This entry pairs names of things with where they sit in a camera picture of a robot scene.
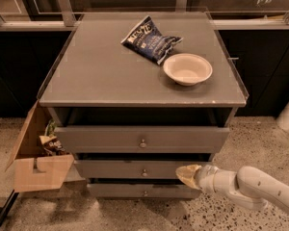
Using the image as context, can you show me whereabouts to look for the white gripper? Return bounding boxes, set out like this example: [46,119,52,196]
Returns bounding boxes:
[175,165,238,196]

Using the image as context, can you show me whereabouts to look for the grey drawer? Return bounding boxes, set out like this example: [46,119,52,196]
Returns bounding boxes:
[74,153,211,179]
[55,126,229,153]
[87,179,200,199]

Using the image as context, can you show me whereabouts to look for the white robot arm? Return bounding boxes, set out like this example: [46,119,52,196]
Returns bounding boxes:
[175,165,289,215]

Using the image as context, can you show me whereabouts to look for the grey bottom drawer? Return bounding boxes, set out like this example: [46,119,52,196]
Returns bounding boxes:
[87,179,200,199]

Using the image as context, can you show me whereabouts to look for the grey drawer cabinet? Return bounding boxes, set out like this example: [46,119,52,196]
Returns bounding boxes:
[39,12,248,199]

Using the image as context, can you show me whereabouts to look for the grey top drawer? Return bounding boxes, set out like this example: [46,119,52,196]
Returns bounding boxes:
[55,126,229,153]

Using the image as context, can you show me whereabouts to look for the white paper bowl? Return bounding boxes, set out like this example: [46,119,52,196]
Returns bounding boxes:
[163,53,213,87]

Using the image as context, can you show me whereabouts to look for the clear acrylic guard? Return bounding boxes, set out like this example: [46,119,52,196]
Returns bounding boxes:
[38,12,248,107]

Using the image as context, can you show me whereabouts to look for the snack bags in box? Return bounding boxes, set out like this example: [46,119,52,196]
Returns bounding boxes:
[39,119,66,156]

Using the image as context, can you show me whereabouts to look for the blue chip bag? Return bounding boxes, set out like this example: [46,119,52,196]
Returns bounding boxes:
[120,15,183,64]

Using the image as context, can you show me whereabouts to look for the brown cardboard box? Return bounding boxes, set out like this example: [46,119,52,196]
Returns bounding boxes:
[6,102,74,193]

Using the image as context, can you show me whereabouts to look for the black metal leg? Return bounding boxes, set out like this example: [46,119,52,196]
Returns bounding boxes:
[0,190,18,227]

